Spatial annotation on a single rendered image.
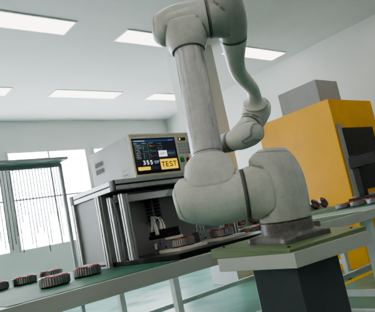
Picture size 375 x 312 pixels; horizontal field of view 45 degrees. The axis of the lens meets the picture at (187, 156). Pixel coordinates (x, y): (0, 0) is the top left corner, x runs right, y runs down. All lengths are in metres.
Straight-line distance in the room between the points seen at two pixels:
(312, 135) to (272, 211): 4.37
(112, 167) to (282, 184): 1.10
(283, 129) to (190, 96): 4.52
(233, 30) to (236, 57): 0.12
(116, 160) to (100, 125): 7.41
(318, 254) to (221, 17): 0.81
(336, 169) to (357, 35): 2.72
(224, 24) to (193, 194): 0.59
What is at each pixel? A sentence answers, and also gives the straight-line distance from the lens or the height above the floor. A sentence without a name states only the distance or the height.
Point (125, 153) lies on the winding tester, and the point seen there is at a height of 1.24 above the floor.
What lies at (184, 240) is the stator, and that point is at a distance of 1.95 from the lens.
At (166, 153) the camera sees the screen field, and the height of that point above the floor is 1.22.
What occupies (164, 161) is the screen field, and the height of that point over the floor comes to 1.18.
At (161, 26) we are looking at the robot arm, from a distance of 1.57.
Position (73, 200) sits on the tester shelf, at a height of 1.09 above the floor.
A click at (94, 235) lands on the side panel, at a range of 2.20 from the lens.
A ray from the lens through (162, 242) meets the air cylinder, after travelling 2.09.
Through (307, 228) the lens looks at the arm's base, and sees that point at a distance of 1.37.
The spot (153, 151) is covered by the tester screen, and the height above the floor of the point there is 1.23.
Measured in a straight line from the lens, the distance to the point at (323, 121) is 5.60.
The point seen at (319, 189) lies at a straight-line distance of 5.68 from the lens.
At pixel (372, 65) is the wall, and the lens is 7.43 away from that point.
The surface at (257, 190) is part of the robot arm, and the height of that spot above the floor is 0.92.
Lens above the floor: 0.87
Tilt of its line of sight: 8 degrees up
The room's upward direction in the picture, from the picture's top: 12 degrees counter-clockwise
